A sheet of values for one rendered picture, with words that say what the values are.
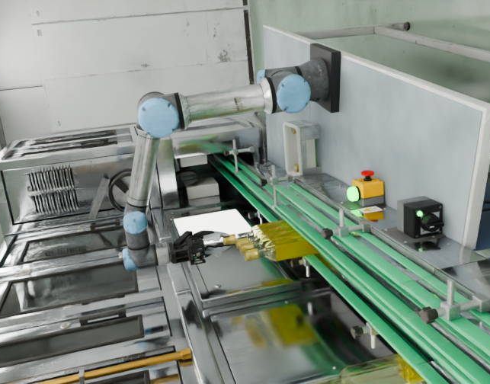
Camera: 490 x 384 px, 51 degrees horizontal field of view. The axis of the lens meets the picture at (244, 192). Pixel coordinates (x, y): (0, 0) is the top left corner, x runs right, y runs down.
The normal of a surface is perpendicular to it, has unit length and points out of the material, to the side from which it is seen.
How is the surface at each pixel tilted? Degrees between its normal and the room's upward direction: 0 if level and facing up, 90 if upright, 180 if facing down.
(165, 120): 81
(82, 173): 90
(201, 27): 90
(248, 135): 90
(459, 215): 0
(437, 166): 0
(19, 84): 90
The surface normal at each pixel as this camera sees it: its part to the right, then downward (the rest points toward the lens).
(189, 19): 0.25, 0.24
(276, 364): -0.09, -0.96
